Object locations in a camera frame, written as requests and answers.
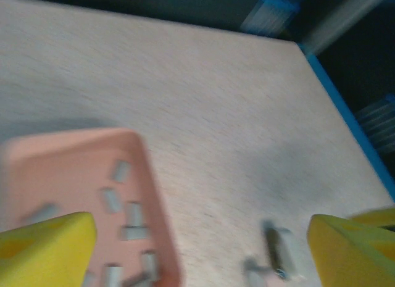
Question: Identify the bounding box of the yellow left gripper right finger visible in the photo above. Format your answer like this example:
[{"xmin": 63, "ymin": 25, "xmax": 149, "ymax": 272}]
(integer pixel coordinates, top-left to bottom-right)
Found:
[{"xmin": 306, "ymin": 206, "xmax": 395, "ymax": 287}]

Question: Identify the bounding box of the grey staple strip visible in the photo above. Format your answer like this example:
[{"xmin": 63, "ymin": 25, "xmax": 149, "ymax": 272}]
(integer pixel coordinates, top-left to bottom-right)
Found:
[
  {"xmin": 21, "ymin": 202, "xmax": 62, "ymax": 225},
  {"xmin": 140, "ymin": 251, "xmax": 161, "ymax": 281},
  {"xmin": 103, "ymin": 264, "xmax": 124, "ymax": 287},
  {"xmin": 110, "ymin": 159, "xmax": 132, "ymax": 185},
  {"xmin": 125, "ymin": 202, "xmax": 144, "ymax": 228},
  {"xmin": 100, "ymin": 187, "xmax": 122, "ymax": 214},
  {"xmin": 119, "ymin": 225, "xmax": 151, "ymax": 241}
]

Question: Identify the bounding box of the pink plastic tray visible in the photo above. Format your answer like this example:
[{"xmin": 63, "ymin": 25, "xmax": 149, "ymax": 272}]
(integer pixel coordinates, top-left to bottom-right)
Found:
[{"xmin": 0, "ymin": 127, "xmax": 183, "ymax": 287}]

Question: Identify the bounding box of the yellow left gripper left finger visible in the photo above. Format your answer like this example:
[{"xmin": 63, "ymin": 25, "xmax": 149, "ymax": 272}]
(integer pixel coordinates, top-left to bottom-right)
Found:
[{"xmin": 0, "ymin": 210, "xmax": 98, "ymax": 287}]

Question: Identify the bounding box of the aluminium frame post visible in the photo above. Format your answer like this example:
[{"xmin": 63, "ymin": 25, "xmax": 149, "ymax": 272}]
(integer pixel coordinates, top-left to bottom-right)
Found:
[{"xmin": 301, "ymin": 0, "xmax": 395, "ymax": 55}]

